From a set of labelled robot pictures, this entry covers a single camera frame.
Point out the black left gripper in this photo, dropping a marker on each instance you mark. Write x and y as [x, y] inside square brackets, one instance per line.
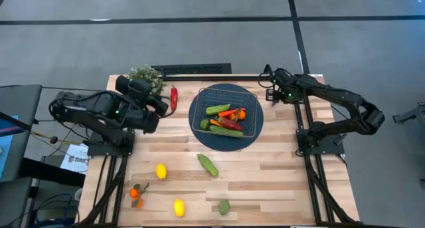
[136, 95]

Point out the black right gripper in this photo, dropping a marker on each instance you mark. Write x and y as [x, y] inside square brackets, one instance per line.
[284, 85]

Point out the bright red pepper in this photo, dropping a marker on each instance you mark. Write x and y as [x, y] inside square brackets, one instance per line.
[173, 98]

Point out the tangerine sprig with leaves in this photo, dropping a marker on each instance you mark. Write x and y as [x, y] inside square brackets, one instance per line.
[135, 197]
[240, 115]

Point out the slim orange-red pepper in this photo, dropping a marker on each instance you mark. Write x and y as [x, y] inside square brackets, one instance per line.
[227, 113]

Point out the dark red pepper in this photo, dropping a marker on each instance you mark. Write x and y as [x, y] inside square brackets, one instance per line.
[229, 123]

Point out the light green cucumber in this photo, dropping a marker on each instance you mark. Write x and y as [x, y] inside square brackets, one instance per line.
[217, 109]
[207, 165]

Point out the yellow lemon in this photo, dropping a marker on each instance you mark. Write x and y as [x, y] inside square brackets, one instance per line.
[161, 171]
[179, 207]

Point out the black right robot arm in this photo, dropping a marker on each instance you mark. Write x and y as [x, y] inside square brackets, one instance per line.
[345, 101]

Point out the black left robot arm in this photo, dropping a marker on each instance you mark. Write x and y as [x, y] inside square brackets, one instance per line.
[83, 108]

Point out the black table clamp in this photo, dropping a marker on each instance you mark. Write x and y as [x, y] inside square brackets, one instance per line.
[266, 68]

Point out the small potted green plant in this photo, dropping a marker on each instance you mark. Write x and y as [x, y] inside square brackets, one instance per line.
[149, 76]

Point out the black floor vent grille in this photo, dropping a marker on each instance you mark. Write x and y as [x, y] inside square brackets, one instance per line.
[192, 68]

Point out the white printed paper sheet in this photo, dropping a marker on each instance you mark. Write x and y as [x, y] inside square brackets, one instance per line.
[76, 159]

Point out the blue sheet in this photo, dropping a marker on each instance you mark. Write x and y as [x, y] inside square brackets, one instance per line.
[5, 145]

